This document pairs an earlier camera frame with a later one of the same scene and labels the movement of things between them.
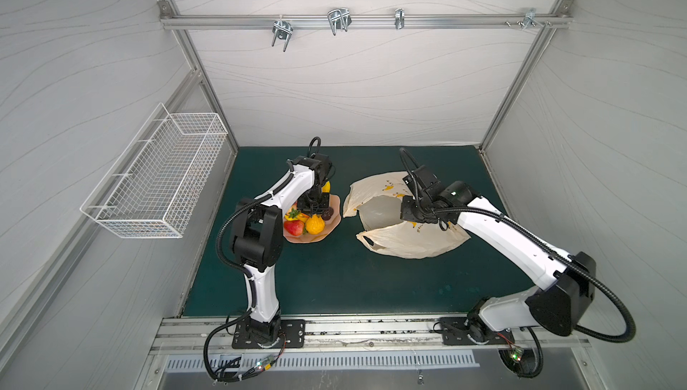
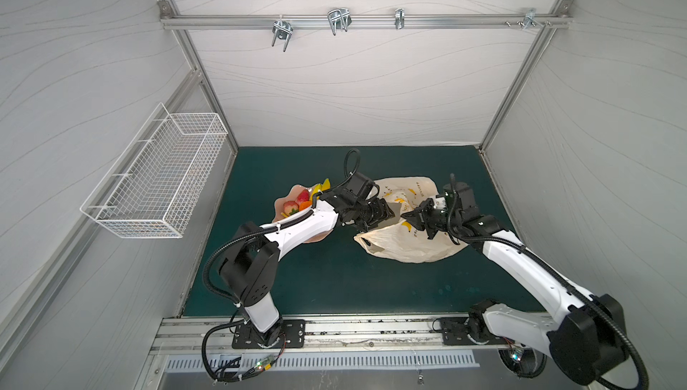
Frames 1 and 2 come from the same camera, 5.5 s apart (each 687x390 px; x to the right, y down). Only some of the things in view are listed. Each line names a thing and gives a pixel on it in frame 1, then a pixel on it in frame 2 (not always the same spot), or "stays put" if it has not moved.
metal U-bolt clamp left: x=281 y=29 stays put
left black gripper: x=324 y=206 → x=379 y=213
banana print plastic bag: x=377 y=200 stays put
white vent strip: x=325 y=361 stays put
